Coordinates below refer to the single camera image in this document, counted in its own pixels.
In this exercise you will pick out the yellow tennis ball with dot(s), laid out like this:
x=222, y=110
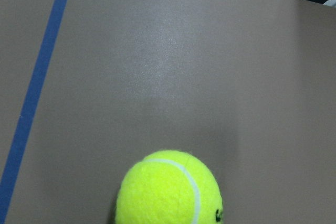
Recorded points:
x=169, y=186

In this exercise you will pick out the brown paper table cover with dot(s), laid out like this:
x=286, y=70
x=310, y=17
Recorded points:
x=248, y=86

